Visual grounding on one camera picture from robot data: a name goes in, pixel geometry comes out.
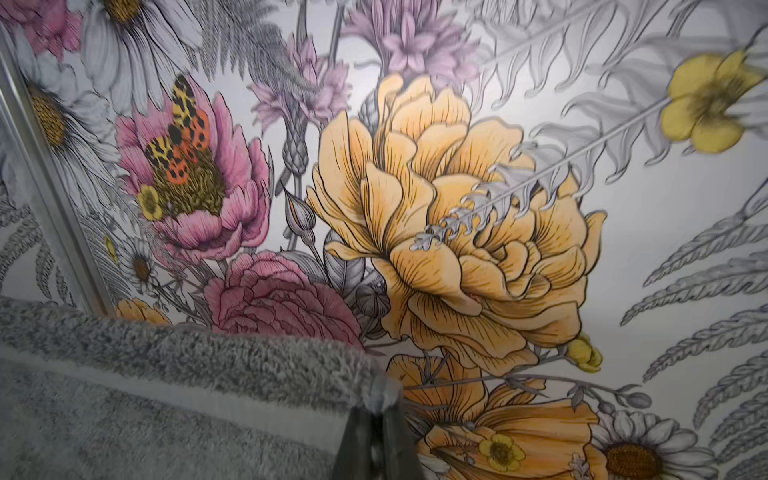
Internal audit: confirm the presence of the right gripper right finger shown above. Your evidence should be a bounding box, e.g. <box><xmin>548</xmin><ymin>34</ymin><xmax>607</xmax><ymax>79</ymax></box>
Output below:
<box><xmin>377</xmin><ymin>401</ymin><xmax>423</xmax><ymax>480</ymax></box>

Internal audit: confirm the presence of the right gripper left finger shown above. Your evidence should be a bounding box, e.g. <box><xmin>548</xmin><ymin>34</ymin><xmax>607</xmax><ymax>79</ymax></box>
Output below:
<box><xmin>331</xmin><ymin>407</ymin><xmax>373</xmax><ymax>480</ymax></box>

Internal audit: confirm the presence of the grey terry towel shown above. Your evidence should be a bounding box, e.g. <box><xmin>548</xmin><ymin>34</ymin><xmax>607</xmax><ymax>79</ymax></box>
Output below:
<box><xmin>1</xmin><ymin>298</ymin><xmax>402</xmax><ymax>479</ymax></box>

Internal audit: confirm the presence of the left aluminium corner post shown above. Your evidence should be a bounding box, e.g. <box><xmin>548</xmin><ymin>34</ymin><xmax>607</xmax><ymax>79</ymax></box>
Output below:
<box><xmin>1</xmin><ymin>33</ymin><xmax>114</xmax><ymax>316</ymax></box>

